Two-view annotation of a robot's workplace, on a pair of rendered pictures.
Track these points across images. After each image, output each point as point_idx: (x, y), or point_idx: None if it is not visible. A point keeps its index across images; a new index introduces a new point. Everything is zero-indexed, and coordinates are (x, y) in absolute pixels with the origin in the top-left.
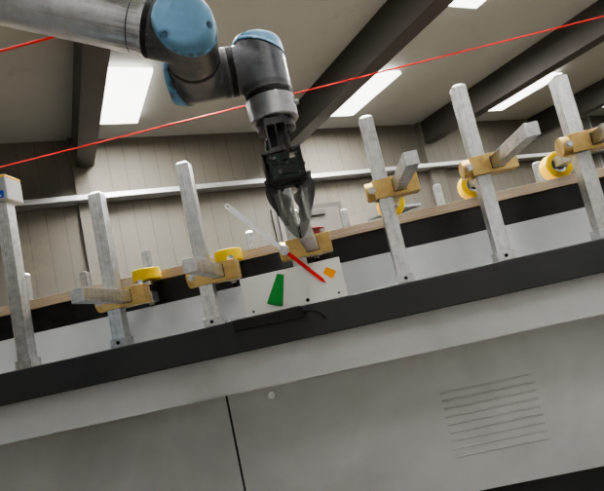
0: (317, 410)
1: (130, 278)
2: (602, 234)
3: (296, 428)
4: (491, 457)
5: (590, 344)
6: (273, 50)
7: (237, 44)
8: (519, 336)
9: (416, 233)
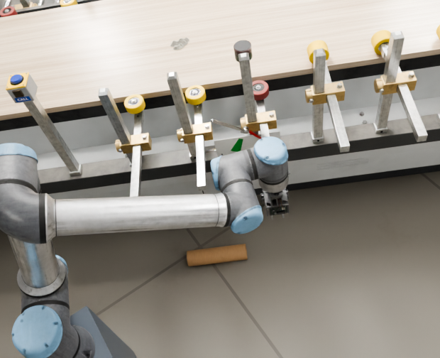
0: None
1: (118, 98)
2: None
3: None
4: (334, 169)
5: None
6: (282, 165)
7: (260, 160)
8: None
9: (331, 75)
